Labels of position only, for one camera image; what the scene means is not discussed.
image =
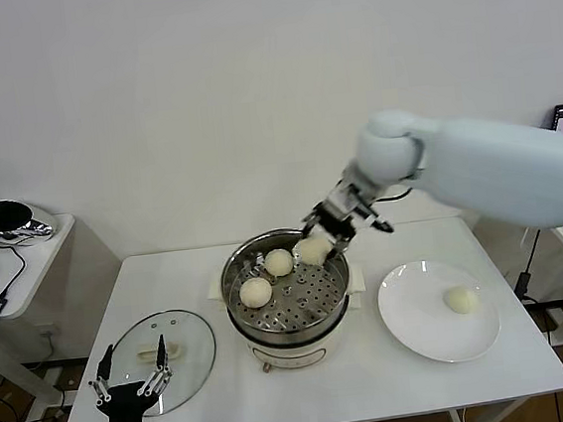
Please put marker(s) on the white round plate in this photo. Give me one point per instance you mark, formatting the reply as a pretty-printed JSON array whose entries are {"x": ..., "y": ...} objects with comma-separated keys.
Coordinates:
[{"x": 421, "y": 317}]

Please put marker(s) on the white steamed baozi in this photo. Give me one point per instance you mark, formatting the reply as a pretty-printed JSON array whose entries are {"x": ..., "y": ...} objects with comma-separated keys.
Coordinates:
[
  {"x": 279, "y": 263},
  {"x": 256, "y": 293},
  {"x": 462, "y": 301},
  {"x": 312, "y": 253}
]

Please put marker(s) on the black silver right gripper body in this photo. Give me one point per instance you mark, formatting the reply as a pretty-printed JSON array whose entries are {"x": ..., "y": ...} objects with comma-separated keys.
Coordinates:
[{"x": 344, "y": 215}]

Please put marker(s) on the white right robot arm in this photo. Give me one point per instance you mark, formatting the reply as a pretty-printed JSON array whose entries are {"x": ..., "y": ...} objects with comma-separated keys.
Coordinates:
[{"x": 497, "y": 170}]

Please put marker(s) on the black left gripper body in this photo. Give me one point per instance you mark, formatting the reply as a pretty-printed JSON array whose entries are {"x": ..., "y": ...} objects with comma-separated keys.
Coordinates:
[{"x": 123, "y": 411}]

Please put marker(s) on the stainless steel steamer basket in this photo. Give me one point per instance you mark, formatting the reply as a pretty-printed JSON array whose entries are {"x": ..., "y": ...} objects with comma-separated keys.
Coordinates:
[{"x": 297, "y": 319}]

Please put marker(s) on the steel steamer pot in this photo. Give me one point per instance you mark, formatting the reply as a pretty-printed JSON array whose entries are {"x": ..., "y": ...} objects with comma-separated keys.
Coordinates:
[{"x": 295, "y": 356}]

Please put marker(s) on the glass pot lid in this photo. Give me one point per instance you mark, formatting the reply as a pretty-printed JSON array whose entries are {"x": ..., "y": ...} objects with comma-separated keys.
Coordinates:
[{"x": 185, "y": 350}]

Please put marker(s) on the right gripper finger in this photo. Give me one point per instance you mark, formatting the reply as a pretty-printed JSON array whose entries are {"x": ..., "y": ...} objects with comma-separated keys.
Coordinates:
[
  {"x": 377, "y": 221},
  {"x": 317, "y": 212}
]

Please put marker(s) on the black power adapter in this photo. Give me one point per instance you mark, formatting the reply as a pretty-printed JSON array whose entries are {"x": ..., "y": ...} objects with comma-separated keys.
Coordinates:
[{"x": 523, "y": 285}]

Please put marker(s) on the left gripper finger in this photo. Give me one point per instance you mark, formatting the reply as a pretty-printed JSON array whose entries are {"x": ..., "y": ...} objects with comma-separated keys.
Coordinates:
[
  {"x": 103, "y": 370},
  {"x": 161, "y": 357}
]

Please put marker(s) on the white beige side table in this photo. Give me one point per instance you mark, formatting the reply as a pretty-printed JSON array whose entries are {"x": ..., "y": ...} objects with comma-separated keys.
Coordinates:
[{"x": 69, "y": 281}]

